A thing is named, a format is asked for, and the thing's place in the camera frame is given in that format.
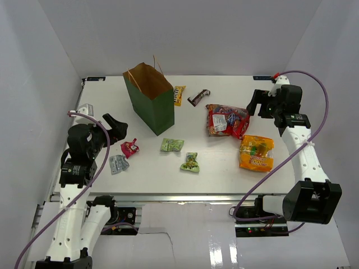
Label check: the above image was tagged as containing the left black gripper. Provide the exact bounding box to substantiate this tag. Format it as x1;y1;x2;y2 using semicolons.
88;113;127;158

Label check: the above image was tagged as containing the pink red candy packet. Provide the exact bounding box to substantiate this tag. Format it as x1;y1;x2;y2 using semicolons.
121;138;140;159

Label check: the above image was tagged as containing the silver grey snack packet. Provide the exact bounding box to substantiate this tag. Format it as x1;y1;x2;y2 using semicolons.
109;155;130;175

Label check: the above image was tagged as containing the large red snack bag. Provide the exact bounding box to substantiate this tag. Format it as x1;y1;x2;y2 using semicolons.
206;104;250;140

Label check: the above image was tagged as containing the green brown paper bag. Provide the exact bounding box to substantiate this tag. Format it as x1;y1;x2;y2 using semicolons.
123;58;174;136

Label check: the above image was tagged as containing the light green candy packet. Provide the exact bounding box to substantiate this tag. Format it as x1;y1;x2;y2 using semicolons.
160;138;185;152

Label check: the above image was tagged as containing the orange snack bag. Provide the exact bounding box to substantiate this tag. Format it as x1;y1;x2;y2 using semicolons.
239;135;274;172

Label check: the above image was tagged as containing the dark brown chocolate bar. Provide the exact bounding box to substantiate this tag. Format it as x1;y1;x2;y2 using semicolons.
187;89;211;107

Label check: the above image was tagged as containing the yellow m&m candy packet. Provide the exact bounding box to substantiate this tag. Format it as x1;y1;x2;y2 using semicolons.
173;85;186;106

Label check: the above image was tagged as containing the green yellow candy packet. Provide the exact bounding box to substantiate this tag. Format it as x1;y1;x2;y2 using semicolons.
180;152;200;173

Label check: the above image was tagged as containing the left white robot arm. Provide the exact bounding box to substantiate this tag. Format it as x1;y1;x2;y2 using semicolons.
35;112;128;268

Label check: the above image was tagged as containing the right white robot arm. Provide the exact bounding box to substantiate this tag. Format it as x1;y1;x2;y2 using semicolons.
247;85;342;224

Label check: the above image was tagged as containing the right blue corner label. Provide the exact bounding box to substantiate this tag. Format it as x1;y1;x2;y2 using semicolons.
252;76;271;81

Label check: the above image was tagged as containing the blue corner label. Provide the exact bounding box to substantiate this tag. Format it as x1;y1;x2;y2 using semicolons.
86;76;106;81
252;76;271;81

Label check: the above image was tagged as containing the left blue corner label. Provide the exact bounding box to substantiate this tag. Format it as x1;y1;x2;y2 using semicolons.
86;76;106;81

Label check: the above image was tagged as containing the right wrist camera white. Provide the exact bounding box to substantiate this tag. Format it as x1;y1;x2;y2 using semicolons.
268;73;290;96

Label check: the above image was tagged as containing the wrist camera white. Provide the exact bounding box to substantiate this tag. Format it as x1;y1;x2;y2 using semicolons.
268;73;290;96
70;103;94;124

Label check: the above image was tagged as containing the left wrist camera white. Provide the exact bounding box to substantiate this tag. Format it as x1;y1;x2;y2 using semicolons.
70;103;94;124

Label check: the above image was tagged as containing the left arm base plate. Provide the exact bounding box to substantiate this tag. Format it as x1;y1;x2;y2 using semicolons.
105;206;137;226

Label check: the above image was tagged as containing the aluminium front rail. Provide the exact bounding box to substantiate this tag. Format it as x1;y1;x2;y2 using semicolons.
49;192;289;204

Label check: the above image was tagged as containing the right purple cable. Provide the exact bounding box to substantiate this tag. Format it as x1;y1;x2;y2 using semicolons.
232;70;329;235

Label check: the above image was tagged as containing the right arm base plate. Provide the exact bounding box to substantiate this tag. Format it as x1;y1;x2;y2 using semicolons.
235;206;288;238

